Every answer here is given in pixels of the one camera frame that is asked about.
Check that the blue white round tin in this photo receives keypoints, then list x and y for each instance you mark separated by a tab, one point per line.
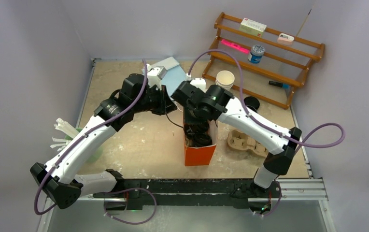
256	53

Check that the pink highlighter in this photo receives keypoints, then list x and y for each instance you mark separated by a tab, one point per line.
235	46

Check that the orange paper bag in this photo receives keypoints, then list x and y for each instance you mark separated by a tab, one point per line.
198	156

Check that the white green box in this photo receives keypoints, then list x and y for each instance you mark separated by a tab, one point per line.
252	27

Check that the light blue paper bag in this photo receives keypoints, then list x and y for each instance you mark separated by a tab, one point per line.
174	76

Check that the wooden shelf rack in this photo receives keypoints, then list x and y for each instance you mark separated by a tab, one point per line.
281	63

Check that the black blue marker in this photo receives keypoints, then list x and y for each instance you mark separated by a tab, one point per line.
278	84

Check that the black cup lid front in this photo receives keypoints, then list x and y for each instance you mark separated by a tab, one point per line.
201	140

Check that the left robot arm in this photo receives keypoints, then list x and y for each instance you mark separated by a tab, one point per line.
58	177

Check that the pink white tape dispenser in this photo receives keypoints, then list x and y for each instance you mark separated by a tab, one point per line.
285	39

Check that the thin wooden stick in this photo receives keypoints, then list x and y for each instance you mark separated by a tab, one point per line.
303	24

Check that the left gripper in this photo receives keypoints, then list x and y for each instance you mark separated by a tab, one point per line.
165	104

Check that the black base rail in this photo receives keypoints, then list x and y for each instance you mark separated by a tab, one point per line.
239	193

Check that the black cup lid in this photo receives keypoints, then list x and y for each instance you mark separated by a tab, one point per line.
201	140
252	103
191	129

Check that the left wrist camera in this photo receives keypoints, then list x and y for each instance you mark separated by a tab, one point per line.
155	76

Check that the green straw holder cup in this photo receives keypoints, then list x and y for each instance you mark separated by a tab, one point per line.
95	156

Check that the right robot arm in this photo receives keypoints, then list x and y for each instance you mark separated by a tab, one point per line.
279	141

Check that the stacked white paper cups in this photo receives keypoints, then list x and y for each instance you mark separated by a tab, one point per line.
225	79

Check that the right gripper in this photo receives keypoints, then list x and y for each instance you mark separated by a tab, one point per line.
193	118

